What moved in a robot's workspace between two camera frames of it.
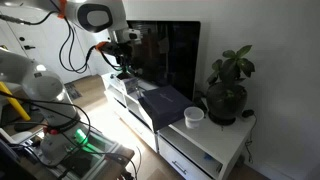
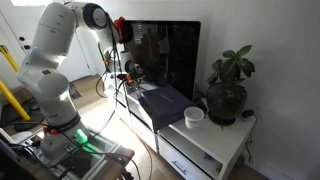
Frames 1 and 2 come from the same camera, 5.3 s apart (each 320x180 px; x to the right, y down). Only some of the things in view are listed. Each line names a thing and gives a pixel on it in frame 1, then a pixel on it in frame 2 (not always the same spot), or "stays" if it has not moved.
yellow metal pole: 14,102 stays
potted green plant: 226,94 stays
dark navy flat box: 165,105 stays
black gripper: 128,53 -> 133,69
